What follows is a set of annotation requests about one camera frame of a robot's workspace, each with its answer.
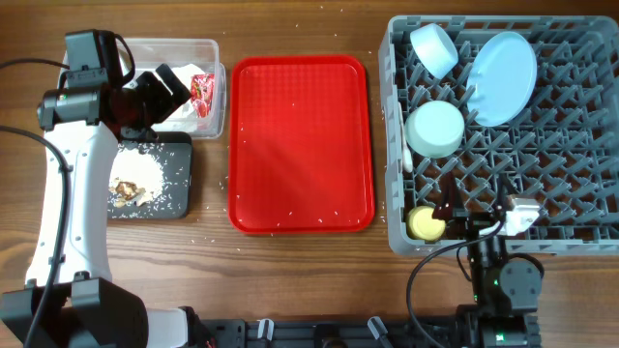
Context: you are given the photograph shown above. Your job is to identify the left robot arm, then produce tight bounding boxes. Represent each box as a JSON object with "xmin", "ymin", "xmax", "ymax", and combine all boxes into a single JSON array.
[{"xmin": 1, "ymin": 29, "xmax": 208, "ymax": 347}]

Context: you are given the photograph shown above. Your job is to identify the black waste tray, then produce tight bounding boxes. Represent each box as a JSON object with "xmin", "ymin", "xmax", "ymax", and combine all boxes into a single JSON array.
[{"xmin": 105, "ymin": 130, "xmax": 193, "ymax": 221}]

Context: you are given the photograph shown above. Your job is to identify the rice and food scraps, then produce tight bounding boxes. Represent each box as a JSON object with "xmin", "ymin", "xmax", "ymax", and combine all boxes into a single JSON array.
[{"xmin": 108, "ymin": 144, "xmax": 188, "ymax": 214}]

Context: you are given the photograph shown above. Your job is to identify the grey dishwasher rack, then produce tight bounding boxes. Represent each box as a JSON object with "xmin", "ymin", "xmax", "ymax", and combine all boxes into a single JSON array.
[{"xmin": 378, "ymin": 15, "xmax": 618, "ymax": 256}]

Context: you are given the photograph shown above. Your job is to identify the mint green bowl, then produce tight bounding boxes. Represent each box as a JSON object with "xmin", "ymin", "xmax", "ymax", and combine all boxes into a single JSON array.
[{"xmin": 404, "ymin": 101, "xmax": 464, "ymax": 159}]

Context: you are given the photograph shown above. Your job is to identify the red snack wrapper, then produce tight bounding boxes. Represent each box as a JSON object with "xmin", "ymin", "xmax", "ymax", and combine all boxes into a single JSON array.
[{"xmin": 191, "ymin": 73, "xmax": 215, "ymax": 118}]

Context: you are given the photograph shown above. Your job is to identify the light blue bowl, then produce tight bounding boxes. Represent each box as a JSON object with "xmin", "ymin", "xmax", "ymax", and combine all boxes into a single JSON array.
[{"xmin": 409, "ymin": 23, "xmax": 458, "ymax": 79}]

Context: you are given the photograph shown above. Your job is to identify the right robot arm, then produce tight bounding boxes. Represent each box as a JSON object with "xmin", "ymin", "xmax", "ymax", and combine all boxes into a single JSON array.
[{"xmin": 432, "ymin": 173, "xmax": 545, "ymax": 347}]

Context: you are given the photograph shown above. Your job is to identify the light blue plate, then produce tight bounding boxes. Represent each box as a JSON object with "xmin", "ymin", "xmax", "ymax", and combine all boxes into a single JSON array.
[{"xmin": 466, "ymin": 31, "xmax": 538, "ymax": 128}]

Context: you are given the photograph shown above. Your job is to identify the cream plastic spoon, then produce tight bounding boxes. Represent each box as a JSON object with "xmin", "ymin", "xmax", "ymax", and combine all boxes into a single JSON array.
[{"xmin": 398, "ymin": 104, "xmax": 413, "ymax": 173}]

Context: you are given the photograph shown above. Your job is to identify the white paper napkin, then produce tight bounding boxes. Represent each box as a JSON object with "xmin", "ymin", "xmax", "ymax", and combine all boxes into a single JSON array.
[{"xmin": 153, "ymin": 64, "xmax": 205, "ymax": 133}]

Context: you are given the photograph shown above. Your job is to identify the clear plastic waste bin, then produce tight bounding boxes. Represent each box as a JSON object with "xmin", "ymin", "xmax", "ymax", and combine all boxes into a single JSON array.
[{"xmin": 116, "ymin": 38, "xmax": 226, "ymax": 142}]

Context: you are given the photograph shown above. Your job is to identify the yellow plastic cup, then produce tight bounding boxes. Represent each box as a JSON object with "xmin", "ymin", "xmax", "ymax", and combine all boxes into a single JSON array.
[{"xmin": 405, "ymin": 206, "xmax": 446, "ymax": 242}]

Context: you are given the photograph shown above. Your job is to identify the red serving tray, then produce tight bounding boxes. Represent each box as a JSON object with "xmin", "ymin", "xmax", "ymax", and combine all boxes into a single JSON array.
[{"xmin": 227, "ymin": 55, "xmax": 374, "ymax": 235}]

